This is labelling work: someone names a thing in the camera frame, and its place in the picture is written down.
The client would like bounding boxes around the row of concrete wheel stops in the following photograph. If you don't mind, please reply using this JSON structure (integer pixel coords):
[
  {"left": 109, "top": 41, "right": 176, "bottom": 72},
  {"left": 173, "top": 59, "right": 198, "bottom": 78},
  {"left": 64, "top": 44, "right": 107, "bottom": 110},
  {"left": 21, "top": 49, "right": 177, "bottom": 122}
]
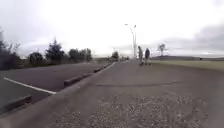
[{"left": 83, "top": 62, "right": 115, "bottom": 80}]

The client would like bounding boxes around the person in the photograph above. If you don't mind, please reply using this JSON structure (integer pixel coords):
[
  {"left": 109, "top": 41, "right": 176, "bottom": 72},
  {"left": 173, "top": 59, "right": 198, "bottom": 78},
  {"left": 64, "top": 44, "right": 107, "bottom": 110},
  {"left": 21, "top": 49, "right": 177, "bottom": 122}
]
[
  {"left": 143, "top": 47, "right": 152, "bottom": 66},
  {"left": 137, "top": 45, "right": 145, "bottom": 66}
]

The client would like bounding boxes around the double street lamp pole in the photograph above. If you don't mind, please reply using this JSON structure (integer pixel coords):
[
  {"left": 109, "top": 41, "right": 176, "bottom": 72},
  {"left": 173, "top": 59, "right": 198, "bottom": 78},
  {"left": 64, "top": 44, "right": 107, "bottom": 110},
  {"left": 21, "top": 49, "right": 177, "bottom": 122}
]
[{"left": 124, "top": 23, "right": 138, "bottom": 61}]

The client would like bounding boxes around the concrete wheel stop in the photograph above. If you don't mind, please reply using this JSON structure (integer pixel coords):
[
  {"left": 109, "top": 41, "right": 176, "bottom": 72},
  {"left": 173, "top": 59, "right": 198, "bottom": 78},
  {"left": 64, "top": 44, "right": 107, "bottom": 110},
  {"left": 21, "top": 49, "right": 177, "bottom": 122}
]
[
  {"left": 0, "top": 94, "right": 34, "bottom": 115},
  {"left": 62, "top": 74, "right": 85, "bottom": 89}
]

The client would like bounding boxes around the grey pebbled path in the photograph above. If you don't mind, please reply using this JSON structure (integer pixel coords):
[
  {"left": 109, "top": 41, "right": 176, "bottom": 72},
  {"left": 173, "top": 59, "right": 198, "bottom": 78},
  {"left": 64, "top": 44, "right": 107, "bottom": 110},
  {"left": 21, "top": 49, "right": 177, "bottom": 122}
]
[{"left": 31, "top": 59, "right": 224, "bottom": 128}]

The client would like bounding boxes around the small tree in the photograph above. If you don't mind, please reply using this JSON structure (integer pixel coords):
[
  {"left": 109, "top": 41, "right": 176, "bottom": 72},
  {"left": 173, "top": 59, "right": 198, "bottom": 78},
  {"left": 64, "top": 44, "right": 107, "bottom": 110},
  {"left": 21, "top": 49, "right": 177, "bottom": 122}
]
[{"left": 156, "top": 42, "right": 168, "bottom": 57}]

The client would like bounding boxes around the row of trees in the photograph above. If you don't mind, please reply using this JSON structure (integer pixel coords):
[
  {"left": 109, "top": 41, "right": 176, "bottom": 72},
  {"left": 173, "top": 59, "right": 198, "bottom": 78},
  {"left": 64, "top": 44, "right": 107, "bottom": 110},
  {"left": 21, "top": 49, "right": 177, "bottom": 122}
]
[{"left": 0, "top": 29, "right": 121, "bottom": 71}]

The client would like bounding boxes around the grey concrete kerb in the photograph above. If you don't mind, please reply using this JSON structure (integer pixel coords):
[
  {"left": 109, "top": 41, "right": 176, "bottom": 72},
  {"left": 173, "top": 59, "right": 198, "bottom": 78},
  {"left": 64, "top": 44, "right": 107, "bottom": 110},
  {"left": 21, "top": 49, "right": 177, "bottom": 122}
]
[{"left": 0, "top": 61, "right": 118, "bottom": 128}]

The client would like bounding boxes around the green grass field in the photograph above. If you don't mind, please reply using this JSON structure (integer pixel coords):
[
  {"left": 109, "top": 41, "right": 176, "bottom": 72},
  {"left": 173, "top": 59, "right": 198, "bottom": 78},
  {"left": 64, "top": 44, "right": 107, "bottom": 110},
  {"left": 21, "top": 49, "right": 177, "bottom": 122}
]
[{"left": 149, "top": 58, "right": 224, "bottom": 72}]

